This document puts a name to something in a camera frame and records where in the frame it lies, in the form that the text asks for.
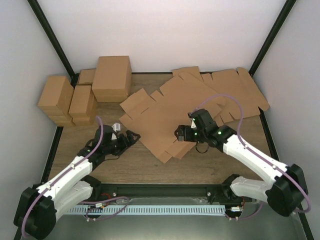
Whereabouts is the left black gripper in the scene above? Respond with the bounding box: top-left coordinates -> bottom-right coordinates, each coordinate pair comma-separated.
104,130 -> 141,156

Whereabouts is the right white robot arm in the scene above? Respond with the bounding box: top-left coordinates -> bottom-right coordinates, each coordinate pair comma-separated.
174,109 -> 309,217

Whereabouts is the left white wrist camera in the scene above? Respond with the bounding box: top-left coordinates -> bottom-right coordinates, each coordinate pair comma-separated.
111,122 -> 121,141

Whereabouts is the stack of flat cardboard blanks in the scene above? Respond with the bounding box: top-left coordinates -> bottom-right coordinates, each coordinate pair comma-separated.
172,66 -> 270,118

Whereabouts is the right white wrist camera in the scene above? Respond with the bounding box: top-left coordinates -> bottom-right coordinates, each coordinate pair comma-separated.
188,112 -> 199,129

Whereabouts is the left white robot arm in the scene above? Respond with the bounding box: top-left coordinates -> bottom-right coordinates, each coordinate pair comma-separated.
13,123 -> 141,240

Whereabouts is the large folded cardboard box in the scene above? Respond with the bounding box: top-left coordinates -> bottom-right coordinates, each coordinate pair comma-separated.
91,55 -> 132,103

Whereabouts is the black aluminium frame rail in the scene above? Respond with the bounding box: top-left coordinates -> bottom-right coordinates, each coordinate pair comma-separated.
31,183 -> 296,201

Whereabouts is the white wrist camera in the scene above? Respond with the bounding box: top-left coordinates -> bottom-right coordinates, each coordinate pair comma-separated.
111,122 -> 121,141
188,112 -> 199,129

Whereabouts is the light blue slotted cable duct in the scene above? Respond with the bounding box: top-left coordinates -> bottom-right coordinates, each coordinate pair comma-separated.
66,205 -> 226,216

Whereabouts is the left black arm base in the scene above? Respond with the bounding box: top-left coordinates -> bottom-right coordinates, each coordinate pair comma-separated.
86,183 -> 118,202

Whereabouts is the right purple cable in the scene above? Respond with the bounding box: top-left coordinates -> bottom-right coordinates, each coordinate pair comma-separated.
194,93 -> 312,222

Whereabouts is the rear small cardboard box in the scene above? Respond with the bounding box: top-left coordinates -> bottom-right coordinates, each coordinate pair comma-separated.
77,68 -> 96,86

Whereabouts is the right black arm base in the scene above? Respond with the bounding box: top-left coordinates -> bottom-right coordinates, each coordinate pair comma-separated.
205,184 -> 253,205

